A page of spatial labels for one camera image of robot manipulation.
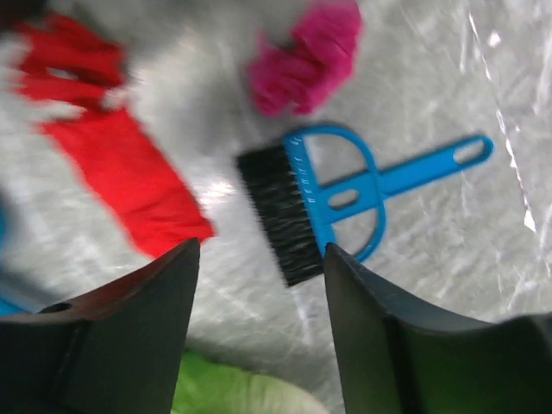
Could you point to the blue dustpan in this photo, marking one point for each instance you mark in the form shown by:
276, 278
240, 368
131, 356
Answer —
18, 291

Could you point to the green cabbage on table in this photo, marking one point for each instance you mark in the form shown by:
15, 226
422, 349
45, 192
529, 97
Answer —
205, 386

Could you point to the pink paper scrap centre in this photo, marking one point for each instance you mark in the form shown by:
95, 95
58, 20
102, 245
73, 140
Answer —
302, 76

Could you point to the flat red paper scrap left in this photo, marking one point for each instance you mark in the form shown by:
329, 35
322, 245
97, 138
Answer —
69, 63

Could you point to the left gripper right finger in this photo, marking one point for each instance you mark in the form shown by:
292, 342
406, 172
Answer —
397, 353

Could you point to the blue hand brush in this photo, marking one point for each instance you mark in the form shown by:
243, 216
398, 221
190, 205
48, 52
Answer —
297, 213

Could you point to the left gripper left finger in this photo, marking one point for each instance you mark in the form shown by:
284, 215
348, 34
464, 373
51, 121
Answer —
116, 349

